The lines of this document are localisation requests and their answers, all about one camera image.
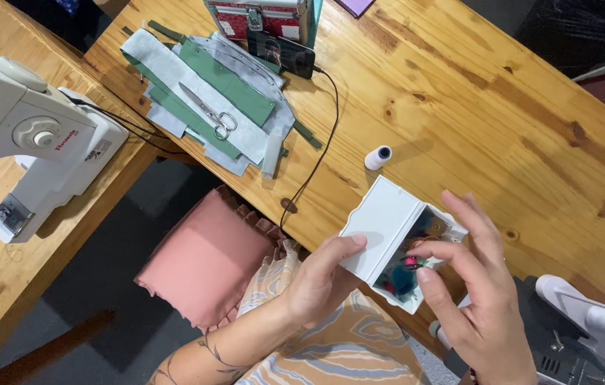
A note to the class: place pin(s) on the person's right hand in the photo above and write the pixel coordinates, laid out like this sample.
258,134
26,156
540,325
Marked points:
487,315

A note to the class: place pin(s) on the person's left hand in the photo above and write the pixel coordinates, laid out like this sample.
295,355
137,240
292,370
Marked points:
313,288

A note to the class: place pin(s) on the pink thread bobbin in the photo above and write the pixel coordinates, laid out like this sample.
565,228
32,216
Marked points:
412,261

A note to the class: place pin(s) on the white plastic hinged box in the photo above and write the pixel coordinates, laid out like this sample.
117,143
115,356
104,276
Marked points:
382,219

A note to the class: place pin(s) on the patterned beige blue dress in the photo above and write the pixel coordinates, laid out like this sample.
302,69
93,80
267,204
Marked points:
345,347

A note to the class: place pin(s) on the heap of colourful thread bobbins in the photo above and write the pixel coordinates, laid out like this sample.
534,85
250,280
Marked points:
401,282

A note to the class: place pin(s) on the pink ruffled cushion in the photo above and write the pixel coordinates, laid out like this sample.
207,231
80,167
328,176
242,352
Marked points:
211,256

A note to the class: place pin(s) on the translucent white tube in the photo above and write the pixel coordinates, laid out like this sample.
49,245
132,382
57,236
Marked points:
272,155

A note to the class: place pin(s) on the white thread spool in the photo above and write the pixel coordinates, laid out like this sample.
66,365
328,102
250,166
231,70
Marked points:
376,159

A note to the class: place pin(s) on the silver scissors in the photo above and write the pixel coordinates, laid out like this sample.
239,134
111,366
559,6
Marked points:
207,111

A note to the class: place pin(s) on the pile of green grey fabric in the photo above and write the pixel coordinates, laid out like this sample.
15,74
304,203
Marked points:
227,85

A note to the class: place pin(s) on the black smartphone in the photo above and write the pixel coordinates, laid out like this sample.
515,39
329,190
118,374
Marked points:
281,53

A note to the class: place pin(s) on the red patterned metal-trim case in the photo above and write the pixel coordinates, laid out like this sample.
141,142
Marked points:
259,19

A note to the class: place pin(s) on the purple notebook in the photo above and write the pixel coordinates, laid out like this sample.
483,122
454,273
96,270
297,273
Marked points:
354,5

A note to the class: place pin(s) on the black plastic sheet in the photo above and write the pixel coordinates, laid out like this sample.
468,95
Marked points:
575,26

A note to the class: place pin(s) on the white sewing machine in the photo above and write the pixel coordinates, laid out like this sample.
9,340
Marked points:
29,128

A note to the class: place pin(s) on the blue patterned cloth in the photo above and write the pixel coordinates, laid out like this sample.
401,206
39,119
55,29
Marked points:
69,5

